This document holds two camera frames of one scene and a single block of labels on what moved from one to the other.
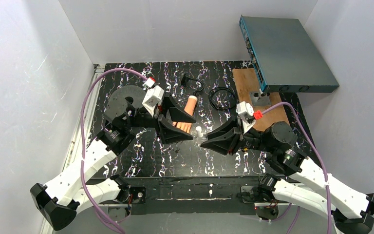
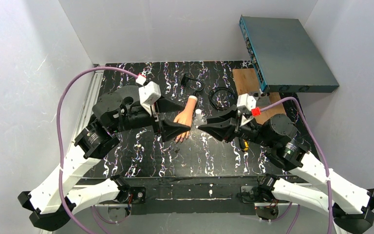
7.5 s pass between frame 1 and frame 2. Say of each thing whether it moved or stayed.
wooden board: stayed
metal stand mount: stayed
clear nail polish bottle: moved
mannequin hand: stayed
